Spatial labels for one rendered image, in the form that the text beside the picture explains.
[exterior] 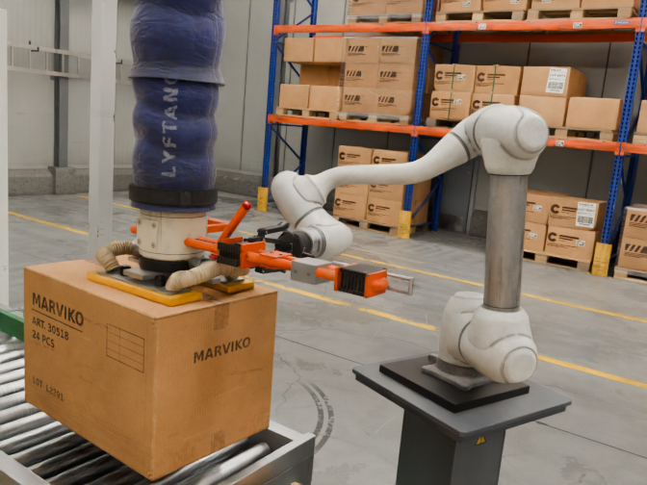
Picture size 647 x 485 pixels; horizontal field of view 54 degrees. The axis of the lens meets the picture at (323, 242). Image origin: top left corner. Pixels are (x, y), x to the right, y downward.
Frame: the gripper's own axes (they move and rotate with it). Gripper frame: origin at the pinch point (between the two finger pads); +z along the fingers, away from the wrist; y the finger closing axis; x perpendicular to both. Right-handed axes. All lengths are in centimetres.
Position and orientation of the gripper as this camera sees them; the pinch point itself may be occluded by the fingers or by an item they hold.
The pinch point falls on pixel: (247, 253)
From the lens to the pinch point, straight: 154.5
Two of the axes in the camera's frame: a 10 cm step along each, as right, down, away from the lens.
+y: -0.8, 9.8, 1.8
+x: -8.1, -1.7, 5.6
